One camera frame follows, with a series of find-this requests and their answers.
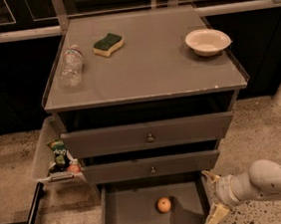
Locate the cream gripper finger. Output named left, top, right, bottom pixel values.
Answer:
left=202, top=170, right=220, bottom=183
left=204, top=203, right=231, bottom=224

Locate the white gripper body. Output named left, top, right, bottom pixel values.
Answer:
left=215, top=174, right=240, bottom=208

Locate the orange fruit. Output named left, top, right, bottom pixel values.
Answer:
left=156, top=197, right=171, bottom=214

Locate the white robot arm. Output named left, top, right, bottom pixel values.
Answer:
left=202, top=159, right=281, bottom=224

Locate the grey middle drawer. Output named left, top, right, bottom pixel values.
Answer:
left=82, top=150, right=219, bottom=184

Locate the grey drawer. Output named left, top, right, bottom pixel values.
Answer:
left=101, top=172, right=210, bottom=224
left=82, top=150, right=219, bottom=184
left=61, top=112, right=233, bottom=158

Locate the grey top drawer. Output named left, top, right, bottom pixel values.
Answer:
left=61, top=112, right=233, bottom=158

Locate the grey bottom drawer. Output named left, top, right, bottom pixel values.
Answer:
left=101, top=172, right=210, bottom=224

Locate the grey drawer cabinet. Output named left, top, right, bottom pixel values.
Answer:
left=33, top=0, right=260, bottom=194

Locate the white paper bowl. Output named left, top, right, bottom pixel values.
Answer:
left=185, top=29, right=231, bottom=57

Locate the small red fruit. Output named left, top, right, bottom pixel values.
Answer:
left=67, top=163, right=82, bottom=173

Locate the green snack bag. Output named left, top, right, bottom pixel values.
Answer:
left=47, top=139, right=70, bottom=167

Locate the green yellow sponge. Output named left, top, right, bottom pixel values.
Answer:
left=93, top=33, right=125, bottom=58

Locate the black bar on floor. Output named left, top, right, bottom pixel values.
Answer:
left=27, top=181, right=44, bottom=224

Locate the clear plastic water bottle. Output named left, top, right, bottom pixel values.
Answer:
left=60, top=45, right=84, bottom=88

